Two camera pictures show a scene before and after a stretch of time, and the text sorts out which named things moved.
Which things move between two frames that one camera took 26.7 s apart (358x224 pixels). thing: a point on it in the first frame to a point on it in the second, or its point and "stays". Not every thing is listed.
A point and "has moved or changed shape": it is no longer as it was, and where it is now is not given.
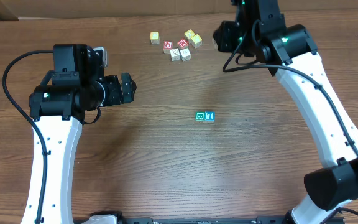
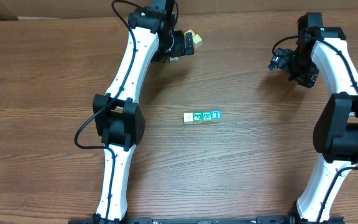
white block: x=186 y=55 has moved or changed shape
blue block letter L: x=209 y=116 to x=216 y=116
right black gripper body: x=221 y=40 to x=282 y=62
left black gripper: x=126 y=88 to x=188 y=43
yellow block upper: x=189 y=34 stays
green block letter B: x=200 y=116 to x=206 y=117
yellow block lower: x=196 y=41 stays
